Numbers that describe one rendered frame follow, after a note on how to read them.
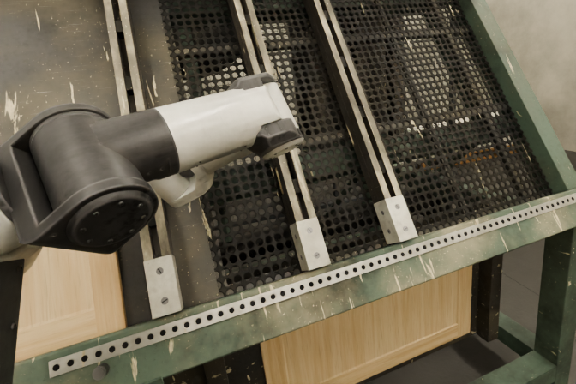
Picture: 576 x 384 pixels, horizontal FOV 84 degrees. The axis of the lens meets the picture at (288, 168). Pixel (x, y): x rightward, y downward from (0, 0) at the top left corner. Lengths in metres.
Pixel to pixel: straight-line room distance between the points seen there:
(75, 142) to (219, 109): 0.17
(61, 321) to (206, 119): 0.62
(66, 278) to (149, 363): 0.27
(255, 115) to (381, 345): 1.15
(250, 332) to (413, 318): 0.80
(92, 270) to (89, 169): 0.55
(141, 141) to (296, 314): 0.60
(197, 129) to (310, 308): 0.59
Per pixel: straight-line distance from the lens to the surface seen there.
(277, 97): 0.53
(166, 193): 0.67
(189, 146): 0.42
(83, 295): 0.90
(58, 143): 0.41
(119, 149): 0.40
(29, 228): 0.39
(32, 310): 0.94
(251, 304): 0.83
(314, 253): 0.85
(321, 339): 1.28
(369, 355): 1.44
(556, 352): 1.80
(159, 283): 0.81
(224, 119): 0.43
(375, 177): 0.97
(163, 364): 0.85
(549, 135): 1.54
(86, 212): 0.36
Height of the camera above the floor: 1.38
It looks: 15 degrees down
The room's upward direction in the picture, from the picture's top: 7 degrees counter-clockwise
